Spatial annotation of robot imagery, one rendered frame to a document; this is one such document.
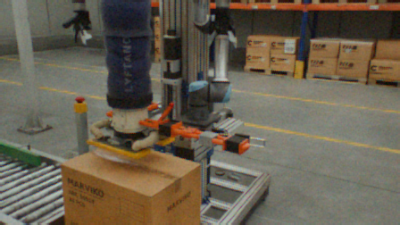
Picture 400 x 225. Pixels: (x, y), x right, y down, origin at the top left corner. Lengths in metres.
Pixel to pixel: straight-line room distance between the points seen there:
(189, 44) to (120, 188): 1.10
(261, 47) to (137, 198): 7.70
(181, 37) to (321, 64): 6.50
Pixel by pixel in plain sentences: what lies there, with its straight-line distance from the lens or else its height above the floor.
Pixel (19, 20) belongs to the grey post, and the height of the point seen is 1.44.
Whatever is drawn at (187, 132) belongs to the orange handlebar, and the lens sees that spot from 1.68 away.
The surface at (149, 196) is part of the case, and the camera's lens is 1.69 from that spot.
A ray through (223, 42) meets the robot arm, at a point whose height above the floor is 1.51.
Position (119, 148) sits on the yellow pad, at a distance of 1.85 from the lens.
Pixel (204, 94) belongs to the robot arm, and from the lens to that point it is 2.28.
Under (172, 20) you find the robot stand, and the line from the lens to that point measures 2.53.
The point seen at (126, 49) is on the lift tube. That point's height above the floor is 1.54.
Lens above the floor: 1.78
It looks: 17 degrees down
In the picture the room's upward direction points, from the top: 1 degrees clockwise
